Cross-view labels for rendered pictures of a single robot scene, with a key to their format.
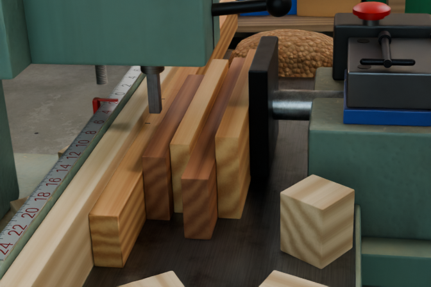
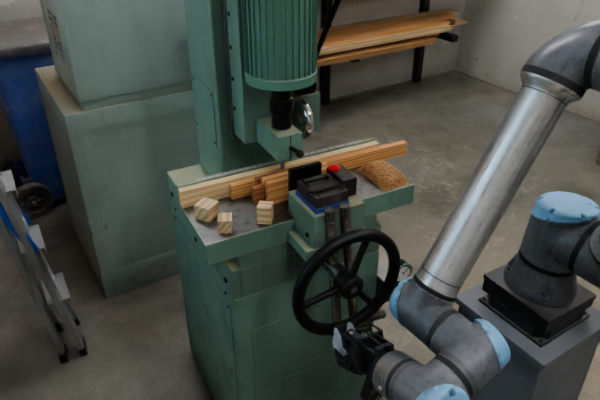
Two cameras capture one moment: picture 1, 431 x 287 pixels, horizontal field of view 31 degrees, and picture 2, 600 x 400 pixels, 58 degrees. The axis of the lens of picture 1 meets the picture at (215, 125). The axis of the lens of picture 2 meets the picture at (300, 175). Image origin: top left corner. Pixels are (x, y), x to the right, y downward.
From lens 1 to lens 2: 110 cm
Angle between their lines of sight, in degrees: 47
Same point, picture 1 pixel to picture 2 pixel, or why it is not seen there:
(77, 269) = (219, 193)
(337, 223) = (263, 214)
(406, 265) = (294, 241)
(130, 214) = (241, 188)
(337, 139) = (291, 197)
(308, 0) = not seen: outside the picture
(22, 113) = not seen: hidden behind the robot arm
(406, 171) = (300, 215)
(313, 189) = (265, 204)
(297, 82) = (366, 183)
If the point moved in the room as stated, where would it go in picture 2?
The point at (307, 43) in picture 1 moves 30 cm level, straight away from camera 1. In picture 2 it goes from (381, 171) to (462, 146)
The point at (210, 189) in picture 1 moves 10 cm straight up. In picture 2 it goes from (256, 192) to (254, 157)
